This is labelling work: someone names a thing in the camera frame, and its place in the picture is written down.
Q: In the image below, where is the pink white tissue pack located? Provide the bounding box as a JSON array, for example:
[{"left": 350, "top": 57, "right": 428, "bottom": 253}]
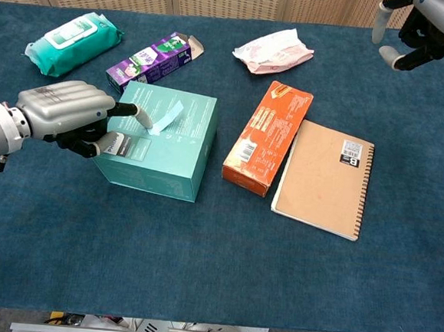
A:
[{"left": 230, "top": 23, "right": 317, "bottom": 80}]

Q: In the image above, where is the teal Philips box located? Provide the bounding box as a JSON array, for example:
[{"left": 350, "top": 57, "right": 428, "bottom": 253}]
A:
[{"left": 87, "top": 77, "right": 221, "bottom": 205}]

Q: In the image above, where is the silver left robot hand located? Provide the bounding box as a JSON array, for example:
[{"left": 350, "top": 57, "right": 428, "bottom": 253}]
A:
[{"left": 12, "top": 75, "right": 158, "bottom": 164}]

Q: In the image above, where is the brown spiral notebook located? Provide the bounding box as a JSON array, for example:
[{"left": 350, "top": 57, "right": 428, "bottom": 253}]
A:
[{"left": 268, "top": 117, "right": 377, "bottom": 244}]

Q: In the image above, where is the green wet wipes pack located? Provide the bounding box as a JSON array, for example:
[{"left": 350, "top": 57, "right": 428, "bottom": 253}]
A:
[{"left": 23, "top": 7, "right": 127, "bottom": 83}]

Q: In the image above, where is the dark blue table cloth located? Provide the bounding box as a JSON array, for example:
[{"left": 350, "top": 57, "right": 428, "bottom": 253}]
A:
[{"left": 0, "top": 0, "right": 444, "bottom": 332}]

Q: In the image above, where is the purple toothpaste box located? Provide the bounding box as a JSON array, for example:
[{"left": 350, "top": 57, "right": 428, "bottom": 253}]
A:
[{"left": 104, "top": 27, "right": 207, "bottom": 101}]

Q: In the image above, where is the orange cardboard box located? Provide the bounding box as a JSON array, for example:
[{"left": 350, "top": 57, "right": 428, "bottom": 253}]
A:
[{"left": 220, "top": 77, "right": 315, "bottom": 202}]

